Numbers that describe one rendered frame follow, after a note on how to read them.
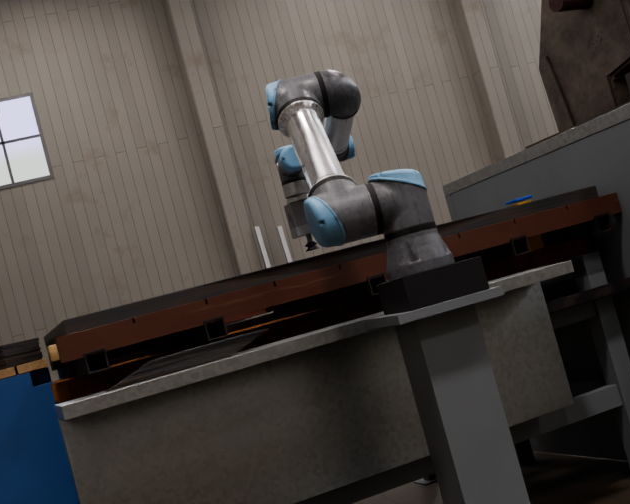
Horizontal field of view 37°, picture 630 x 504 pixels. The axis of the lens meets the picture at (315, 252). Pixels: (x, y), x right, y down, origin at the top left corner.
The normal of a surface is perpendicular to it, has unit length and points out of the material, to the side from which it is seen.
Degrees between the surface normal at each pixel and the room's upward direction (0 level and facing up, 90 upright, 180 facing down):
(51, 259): 90
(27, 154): 90
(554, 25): 90
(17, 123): 90
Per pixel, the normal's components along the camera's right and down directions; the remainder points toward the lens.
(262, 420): 0.33, -0.14
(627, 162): -0.91, 0.23
